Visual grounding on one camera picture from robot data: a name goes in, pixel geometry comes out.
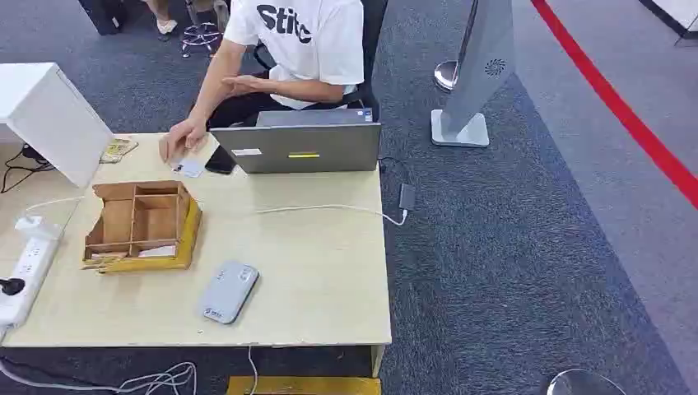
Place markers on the person's right hand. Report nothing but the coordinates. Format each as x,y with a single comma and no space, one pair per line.
185,135

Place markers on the person's left hand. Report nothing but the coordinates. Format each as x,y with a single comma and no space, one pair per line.
248,85

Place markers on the pale card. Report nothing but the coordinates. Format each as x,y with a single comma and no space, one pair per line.
191,169

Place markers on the black phone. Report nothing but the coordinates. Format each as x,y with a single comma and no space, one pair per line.
220,162

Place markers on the person in white shirt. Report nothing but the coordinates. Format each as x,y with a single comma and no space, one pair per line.
305,49

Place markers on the chrome stool base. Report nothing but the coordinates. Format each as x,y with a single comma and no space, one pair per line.
202,34

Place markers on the stack of printed cards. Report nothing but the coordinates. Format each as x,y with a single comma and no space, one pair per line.
117,150

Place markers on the grey laptop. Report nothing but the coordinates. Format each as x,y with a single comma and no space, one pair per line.
305,147

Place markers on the wooden card box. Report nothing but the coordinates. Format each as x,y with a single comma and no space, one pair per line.
147,223

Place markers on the person's foot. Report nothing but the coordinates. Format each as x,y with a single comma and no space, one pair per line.
165,24

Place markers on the white card in box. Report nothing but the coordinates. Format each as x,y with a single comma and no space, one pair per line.
158,252

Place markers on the white box housing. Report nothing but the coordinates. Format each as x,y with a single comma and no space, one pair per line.
60,125

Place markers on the black bag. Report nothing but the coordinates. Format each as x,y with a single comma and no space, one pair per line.
103,15

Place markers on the white charger plug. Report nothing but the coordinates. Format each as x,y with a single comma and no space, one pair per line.
35,226

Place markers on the black adapter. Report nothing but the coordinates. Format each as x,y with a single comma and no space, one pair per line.
407,197

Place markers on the chrome stanchion base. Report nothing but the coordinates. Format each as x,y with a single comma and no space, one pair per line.
583,384
446,75

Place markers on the white power strip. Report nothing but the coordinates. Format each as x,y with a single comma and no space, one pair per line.
27,272

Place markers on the black plug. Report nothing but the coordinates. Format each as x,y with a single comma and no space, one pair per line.
12,286

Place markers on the grey standing panel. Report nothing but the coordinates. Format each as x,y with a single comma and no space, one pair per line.
482,71

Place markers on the yellow board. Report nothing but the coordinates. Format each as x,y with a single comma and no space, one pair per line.
305,386

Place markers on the desk leg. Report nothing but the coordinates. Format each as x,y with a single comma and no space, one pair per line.
377,361

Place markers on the red floor tape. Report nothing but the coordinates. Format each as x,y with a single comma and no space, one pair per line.
627,117

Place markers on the white furniture with black edge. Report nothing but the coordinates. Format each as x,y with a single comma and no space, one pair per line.
676,13

